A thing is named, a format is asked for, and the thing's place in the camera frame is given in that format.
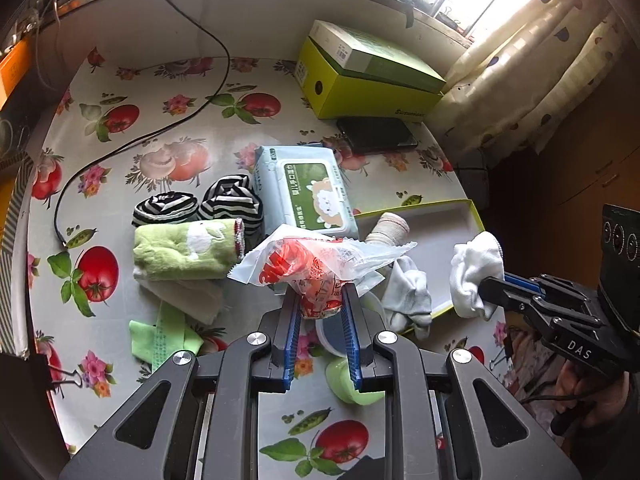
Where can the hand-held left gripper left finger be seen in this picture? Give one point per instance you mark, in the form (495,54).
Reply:
(289,355)

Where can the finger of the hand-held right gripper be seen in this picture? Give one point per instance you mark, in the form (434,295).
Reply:
(525,284)
(505,292)

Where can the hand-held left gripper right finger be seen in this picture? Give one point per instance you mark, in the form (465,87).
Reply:
(351,350)

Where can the yellow-green box lid tray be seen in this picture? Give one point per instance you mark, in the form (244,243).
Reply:
(440,240)

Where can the clear plastic bag red print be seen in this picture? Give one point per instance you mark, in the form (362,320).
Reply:
(300,260)

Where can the light green cloth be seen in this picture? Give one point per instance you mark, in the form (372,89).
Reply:
(160,345)

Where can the green towel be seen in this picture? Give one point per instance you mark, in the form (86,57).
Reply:
(170,255)

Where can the black white striped sock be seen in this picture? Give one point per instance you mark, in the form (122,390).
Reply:
(165,207)
(232,200)

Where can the person's right hand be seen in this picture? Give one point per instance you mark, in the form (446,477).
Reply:
(595,395)

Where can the clear round container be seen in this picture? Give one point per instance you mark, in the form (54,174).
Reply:
(330,337)

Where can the pink floral cloth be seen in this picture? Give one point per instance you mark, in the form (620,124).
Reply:
(522,360)

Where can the grey checked stool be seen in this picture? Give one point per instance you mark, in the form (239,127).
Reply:
(472,180)

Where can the brown wooden cabinet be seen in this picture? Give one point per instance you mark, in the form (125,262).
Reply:
(575,170)

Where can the beige rolled bandage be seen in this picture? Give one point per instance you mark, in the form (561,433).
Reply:
(387,227)

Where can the pale blue wet wipes pack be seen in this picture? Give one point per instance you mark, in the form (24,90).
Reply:
(300,185)

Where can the black wallet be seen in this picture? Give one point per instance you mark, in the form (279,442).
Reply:
(377,134)

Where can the black binder clip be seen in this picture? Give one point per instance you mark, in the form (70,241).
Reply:
(67,377)

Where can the cream dotted curtain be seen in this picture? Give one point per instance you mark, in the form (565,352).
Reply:
(525,60)

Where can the yellow-green cardboard box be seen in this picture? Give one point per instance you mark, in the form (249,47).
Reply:
(360,92)

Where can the fruit print tablecloth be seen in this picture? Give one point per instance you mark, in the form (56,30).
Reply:
(175,125)

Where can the white and green flat box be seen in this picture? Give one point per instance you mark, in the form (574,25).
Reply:
(380,55)

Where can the orange box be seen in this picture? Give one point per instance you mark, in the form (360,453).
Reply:
(12,72)

